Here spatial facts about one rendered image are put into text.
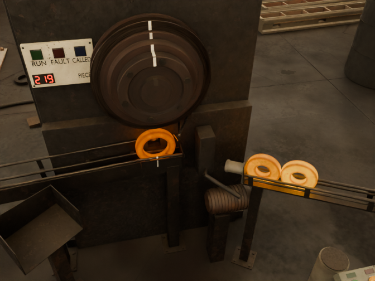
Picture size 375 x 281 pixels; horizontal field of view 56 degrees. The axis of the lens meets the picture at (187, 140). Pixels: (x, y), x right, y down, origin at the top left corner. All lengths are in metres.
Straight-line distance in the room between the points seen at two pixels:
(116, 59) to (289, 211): 1.58
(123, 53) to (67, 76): 0.32
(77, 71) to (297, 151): 1.90
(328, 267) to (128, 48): 1.15
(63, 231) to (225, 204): 0.73
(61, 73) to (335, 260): 1.34
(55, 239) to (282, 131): 2.09
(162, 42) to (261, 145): 1.75
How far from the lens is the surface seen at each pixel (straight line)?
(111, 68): 1.33
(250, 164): 1.61
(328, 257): 1.64
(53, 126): 1.65
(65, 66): 1.51
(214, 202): 1.72
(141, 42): 1.30
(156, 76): 1.30
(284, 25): 5.00
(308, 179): 1.60
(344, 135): 3.20
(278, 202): 2.47
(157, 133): 1.58
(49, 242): 1.56
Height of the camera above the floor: 1.80
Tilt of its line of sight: 39 degrees down
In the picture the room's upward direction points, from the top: 1 degrees clockwise
